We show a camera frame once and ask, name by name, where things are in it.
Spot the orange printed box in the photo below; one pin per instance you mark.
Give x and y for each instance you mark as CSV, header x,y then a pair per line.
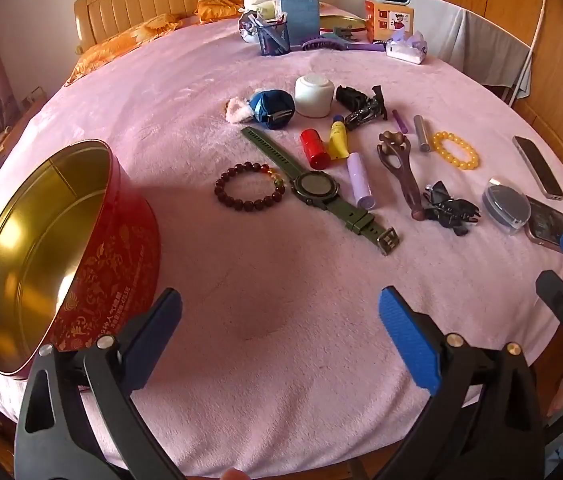
x,y
391,22

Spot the small orange floral pillow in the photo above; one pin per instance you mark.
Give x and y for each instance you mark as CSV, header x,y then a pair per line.
x,y
219,9

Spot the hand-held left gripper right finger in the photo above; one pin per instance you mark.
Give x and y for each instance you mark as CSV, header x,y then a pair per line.
x,y
411,340

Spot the smartphone with patterned case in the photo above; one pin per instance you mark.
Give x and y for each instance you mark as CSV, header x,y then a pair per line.
x,y
546,220

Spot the green wrist watch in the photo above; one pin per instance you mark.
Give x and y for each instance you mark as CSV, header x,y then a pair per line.
x,y
315,187

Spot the black hair claw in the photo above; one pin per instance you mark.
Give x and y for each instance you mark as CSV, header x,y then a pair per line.
x,y
366,112

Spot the grey round compact case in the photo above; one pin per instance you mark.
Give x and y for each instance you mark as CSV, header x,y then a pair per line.
x,y
506,207

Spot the white cup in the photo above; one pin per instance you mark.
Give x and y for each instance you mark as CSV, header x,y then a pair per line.
x,y
314,97

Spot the wooden nightstand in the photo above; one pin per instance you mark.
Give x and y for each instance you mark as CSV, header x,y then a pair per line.
x,y
6,145

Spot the grey cloth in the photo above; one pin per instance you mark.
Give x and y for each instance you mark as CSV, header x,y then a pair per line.
x,y
476,45

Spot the red bottle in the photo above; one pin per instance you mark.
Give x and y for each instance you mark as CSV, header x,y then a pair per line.
x,y
315,150

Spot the purple comb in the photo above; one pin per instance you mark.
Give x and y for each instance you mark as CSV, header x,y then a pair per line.
x,y
326,44

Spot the small cartoon figure toy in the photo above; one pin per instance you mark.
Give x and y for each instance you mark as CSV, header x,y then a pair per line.
x,y
249,27

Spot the tissue pack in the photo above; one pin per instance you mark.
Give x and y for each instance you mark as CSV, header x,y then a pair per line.
x,y
406,50

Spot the green hair clip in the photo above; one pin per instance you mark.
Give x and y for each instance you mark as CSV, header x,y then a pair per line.
x,y
344,33

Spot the black hair claw clip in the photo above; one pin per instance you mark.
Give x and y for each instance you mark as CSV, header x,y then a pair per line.
x,y
350,96

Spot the blue plush doll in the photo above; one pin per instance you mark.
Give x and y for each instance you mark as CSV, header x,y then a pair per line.
x,y
271,107

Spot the black bow hair clip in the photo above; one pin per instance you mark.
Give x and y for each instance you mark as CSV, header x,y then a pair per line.
x,y
451,210

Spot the red round tin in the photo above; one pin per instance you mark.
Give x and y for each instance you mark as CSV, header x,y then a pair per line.
x,y
126,260

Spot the gold round tin lid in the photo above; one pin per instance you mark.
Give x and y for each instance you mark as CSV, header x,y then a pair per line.
x,y
334,20

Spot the yellow tube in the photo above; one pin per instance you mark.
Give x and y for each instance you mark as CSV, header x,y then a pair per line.
x,y
338,142

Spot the grey tube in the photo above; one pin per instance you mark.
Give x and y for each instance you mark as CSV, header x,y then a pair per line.
x,y
422,134

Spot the blue mesh pen holder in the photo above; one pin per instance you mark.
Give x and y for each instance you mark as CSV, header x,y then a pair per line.
x,y
274,40

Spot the large orange floral pillow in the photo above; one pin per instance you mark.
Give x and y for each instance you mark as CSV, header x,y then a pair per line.
x,y
126,35

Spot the brown wooden massager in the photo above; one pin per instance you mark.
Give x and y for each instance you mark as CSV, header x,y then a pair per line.
x,y
404,170

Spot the lavender tube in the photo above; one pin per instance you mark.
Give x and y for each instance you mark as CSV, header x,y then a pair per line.
x,y
360,180

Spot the blue cardboard box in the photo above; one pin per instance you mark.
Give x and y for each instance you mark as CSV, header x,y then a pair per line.
x,y
301,17

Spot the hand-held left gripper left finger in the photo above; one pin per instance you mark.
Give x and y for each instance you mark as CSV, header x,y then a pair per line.
x,y
156,330

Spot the purple stick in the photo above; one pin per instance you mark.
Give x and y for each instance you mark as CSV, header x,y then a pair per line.
x,y
400,121

